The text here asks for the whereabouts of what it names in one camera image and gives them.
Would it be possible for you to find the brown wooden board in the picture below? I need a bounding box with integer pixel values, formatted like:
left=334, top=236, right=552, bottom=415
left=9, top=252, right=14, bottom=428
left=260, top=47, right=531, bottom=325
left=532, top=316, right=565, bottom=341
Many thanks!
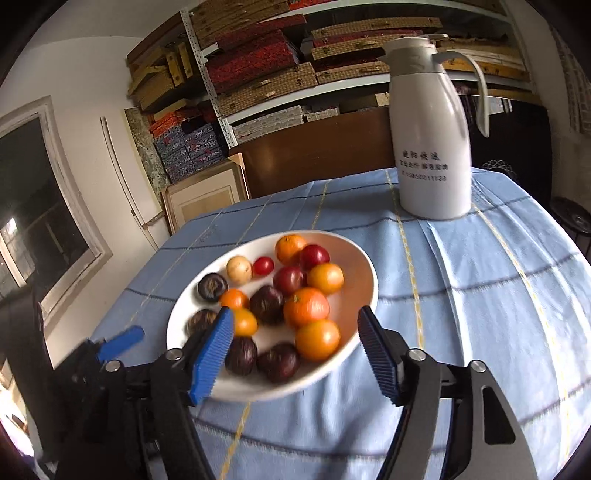
left=229, top=108, right=393, bottom=199

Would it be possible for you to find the large orange persimmon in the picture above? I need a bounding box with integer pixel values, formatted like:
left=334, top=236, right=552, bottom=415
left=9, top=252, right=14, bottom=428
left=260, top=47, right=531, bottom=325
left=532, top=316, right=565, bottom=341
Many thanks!
left=295, top=319, right=341, bottom=362

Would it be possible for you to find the small orange tangerine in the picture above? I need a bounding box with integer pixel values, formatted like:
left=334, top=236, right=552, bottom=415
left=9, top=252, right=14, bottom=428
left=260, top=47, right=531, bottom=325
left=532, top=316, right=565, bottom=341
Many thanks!
left=219, top=288, right=250, bottom=311

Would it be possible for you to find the white oval plate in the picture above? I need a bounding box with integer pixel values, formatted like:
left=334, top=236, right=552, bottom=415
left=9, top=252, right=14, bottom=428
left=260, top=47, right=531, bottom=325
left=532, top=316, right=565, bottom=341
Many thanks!
left=166, top=229, right=379, bottom=403

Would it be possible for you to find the dark cabinet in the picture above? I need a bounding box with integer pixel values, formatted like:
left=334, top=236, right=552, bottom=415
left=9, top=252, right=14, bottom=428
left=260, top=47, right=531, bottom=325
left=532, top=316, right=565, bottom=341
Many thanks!
left=471, top=99, right=555, bottom=204

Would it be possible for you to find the stack of blue patterned boxes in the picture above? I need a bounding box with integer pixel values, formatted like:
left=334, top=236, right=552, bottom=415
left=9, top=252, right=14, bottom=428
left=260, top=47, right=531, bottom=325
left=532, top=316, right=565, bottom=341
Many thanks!
left=150, top=108, right=229, bottom=183

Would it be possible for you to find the small red plum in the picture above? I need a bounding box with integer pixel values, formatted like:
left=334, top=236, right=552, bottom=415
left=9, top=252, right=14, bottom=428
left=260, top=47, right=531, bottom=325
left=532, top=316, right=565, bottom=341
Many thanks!
left=300, top=244, right=331, bottom=272

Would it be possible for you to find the stack of woven boxes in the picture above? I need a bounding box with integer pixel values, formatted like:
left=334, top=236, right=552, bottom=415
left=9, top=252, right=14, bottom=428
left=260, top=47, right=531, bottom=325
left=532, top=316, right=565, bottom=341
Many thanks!
left=127, top=0, right=541, bottom=121

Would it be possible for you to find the white leaning panel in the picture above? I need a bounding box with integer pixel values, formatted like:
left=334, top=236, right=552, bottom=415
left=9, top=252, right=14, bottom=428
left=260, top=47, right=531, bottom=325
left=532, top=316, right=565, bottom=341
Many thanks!
left=102, top=115, right=162, bottom=250

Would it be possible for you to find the black round object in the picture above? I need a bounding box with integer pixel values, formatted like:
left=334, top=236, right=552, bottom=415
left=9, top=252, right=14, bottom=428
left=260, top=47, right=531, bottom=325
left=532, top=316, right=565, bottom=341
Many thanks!
left=551, top=196, right=591, bottom=250

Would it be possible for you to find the dark purple round fruit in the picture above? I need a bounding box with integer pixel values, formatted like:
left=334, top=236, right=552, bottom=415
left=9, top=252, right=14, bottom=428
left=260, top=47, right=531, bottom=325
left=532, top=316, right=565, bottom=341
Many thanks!
left=197, top=272, right=229, bottom=303
left=250, top=285, right=286, bottom=325
left=186, top=308, right=219, bottom=337
left=224, top=337, right=259, bottom=376
left=257, top=342, right=301, bottom=384

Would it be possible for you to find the white thermos jug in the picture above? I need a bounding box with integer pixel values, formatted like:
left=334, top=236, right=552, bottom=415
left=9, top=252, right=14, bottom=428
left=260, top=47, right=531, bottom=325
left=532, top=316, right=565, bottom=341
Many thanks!
left=378, top=34, right=490, bottom=220

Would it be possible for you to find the white framed window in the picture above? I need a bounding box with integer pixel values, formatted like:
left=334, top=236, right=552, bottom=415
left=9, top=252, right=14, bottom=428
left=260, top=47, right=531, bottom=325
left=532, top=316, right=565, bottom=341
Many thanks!
left=0, top=97, right=114, bottom=319

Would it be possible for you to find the framed picture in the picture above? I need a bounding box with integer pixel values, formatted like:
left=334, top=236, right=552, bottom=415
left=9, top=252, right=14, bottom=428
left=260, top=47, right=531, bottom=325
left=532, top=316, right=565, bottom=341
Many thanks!
left=161, top=159, right=250, bottom=234

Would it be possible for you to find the blue checked tablecloth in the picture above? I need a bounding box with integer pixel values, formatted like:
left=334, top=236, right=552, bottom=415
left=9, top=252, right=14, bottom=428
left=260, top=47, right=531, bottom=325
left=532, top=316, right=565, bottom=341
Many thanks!
left=92, top=166, right=591, bottom=480

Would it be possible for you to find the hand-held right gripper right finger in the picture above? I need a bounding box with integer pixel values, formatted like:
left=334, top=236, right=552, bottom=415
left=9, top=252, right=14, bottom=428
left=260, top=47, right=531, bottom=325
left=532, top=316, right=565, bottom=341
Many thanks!
left=357, top=306, right=539, bottom=480

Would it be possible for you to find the metal shelf rack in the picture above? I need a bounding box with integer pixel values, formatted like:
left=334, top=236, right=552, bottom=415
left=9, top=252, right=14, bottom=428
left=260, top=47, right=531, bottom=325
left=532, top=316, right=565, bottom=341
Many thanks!
left=180, top=0, right=546, bottom=153

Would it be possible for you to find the large red plum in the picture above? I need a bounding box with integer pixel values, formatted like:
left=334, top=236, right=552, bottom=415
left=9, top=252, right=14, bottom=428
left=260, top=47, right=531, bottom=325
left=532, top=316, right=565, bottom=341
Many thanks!
left=272, top=266, right=306, bottom=297

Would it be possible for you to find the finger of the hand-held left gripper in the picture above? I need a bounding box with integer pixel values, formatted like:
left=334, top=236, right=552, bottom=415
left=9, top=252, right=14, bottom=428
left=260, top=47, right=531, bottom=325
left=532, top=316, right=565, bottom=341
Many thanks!
left=96, top=325, right=146, bottom=364

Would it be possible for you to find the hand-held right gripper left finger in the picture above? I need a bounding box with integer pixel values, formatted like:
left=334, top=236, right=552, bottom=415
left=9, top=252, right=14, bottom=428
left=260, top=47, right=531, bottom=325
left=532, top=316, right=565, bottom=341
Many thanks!
left=55, top=306, right=235, bottom=480

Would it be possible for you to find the green marbled panel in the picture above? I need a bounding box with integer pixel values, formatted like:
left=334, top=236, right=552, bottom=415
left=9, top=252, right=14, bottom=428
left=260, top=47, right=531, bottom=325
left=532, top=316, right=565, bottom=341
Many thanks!
left=124, top=108, right=169, bottom=190

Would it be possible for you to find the small pale orange fruit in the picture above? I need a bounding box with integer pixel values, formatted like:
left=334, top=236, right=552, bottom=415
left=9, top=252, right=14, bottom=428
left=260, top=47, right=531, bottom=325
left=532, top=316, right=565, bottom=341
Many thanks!
left=226, top=257, right=253, bottom=284

